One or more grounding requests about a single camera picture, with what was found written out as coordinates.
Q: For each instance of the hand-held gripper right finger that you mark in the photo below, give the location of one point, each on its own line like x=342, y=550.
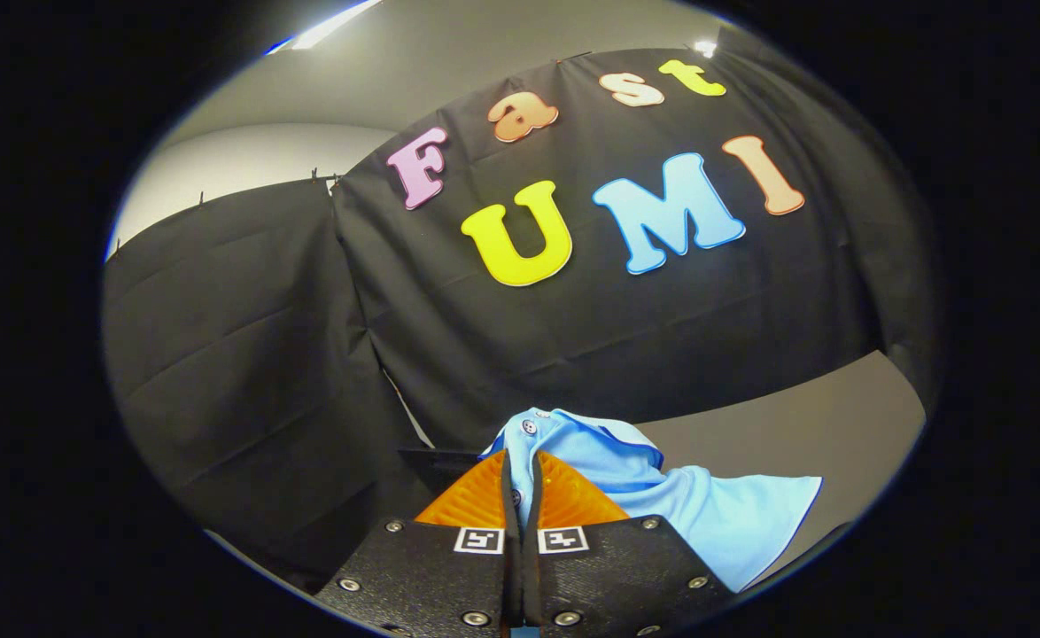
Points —
x=617, y=576

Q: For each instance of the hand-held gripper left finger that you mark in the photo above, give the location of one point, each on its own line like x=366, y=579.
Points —
x=431, y=576

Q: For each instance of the light blue polo shirt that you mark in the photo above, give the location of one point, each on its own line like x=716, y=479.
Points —
x=733, y=523

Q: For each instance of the grey table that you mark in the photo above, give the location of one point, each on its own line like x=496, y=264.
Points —
x=795, y=425

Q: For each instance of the tiny ceiling light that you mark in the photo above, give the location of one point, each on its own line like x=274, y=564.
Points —
x=705, y=48

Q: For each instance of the large ceiling light panel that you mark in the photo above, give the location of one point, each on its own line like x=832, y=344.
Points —
x=334, y=22

